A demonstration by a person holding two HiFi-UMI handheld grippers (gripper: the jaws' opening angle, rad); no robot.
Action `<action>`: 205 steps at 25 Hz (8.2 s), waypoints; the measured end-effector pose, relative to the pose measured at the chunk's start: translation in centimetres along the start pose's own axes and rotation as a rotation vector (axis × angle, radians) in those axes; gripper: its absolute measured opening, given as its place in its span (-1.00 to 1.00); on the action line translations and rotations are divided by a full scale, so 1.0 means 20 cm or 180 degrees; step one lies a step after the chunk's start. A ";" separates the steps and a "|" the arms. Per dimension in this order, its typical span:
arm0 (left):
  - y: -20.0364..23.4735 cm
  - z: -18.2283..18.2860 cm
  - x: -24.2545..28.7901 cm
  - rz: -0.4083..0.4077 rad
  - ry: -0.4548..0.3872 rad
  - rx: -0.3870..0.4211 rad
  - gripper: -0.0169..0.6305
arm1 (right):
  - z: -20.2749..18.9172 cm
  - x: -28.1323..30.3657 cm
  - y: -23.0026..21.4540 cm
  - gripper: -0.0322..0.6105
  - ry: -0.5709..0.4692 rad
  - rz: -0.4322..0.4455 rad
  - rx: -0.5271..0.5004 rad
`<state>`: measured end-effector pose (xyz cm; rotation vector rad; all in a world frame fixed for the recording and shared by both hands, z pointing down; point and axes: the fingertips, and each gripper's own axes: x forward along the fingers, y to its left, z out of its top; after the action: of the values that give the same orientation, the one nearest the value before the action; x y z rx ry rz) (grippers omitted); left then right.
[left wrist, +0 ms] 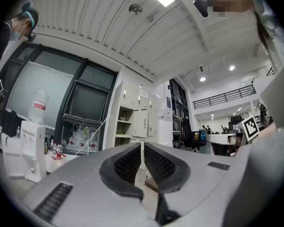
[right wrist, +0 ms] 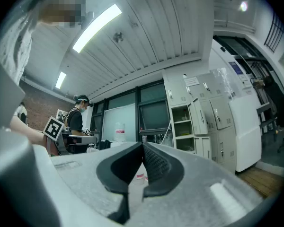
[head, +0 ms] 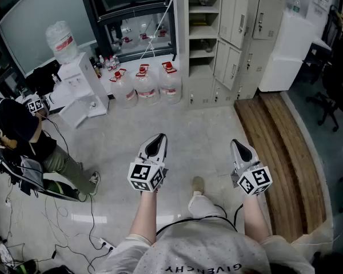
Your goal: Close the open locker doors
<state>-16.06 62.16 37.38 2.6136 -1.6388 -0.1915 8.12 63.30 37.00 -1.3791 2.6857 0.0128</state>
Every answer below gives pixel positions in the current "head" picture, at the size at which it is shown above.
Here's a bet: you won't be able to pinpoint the clear water jug red cap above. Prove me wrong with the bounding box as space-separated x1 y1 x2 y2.
158 61 184 105
133 63 161 107
109 68 139 110

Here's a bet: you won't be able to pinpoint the black floor cable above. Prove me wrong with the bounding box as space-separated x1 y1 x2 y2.
41 115 115 272

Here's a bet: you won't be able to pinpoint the white power strip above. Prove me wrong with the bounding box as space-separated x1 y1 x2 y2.
98 237 117 252

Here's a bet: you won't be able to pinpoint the white water dispenser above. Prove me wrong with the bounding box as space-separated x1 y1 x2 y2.
56 51 110 130

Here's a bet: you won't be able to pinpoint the grey metal locker cabinet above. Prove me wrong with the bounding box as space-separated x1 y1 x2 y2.
174 0 286 110

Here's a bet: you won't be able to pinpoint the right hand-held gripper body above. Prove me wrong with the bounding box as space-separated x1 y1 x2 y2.
230 160 273 197

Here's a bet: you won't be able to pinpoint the person's left forearm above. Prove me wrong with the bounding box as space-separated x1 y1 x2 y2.
128 191 158 245

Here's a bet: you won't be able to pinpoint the large clear dispenser water bottle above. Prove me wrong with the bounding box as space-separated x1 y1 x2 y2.
45 20 79 66

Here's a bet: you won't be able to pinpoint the grey metal locker door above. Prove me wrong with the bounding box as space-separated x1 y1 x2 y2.
213 38 243 91
218 0 250 50

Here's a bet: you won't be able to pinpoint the white box appliance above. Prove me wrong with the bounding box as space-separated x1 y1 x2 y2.
258 10 317 93

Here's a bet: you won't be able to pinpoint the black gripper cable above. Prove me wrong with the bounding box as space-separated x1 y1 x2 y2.
155 203 244 237

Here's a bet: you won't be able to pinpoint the white window cord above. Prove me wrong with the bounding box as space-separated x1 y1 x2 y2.
138 0 175 61

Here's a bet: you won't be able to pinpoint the person's right beige shoe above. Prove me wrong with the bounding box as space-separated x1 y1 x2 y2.
192 176 205 195

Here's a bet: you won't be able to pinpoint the wooden slat platform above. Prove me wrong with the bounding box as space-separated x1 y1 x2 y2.
233 91 329 244

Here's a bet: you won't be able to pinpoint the person's right forearm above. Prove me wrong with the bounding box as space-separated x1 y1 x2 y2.
241 194 274 244

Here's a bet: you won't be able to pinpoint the black and green bag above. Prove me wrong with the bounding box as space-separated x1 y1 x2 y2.
42 179 81 203

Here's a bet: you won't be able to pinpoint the person's beige t-shirt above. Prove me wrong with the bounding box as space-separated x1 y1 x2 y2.
98 217 317 274

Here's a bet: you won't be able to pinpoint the large frosted glass panel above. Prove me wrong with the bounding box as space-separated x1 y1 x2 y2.
0 0 98 78

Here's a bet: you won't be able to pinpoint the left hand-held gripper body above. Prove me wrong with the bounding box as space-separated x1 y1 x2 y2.
127 154 169 194

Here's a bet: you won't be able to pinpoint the person's light trousers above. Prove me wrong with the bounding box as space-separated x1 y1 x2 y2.
188 194 227 221

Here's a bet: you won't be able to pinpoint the black framed window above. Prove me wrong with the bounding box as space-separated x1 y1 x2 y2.
78 0 178 65

